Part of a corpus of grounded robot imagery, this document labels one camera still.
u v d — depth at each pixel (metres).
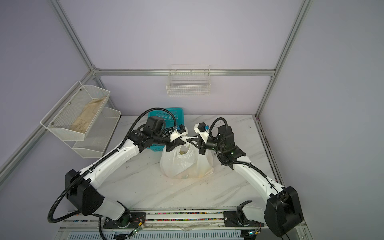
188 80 1.07
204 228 0.72
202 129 0.60
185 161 0.76
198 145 0.67
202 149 0.67
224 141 0.57
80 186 0.40
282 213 0.40
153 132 0.60
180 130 0.63
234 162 0.55
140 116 0.55
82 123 0.75
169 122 0.62
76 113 0.79
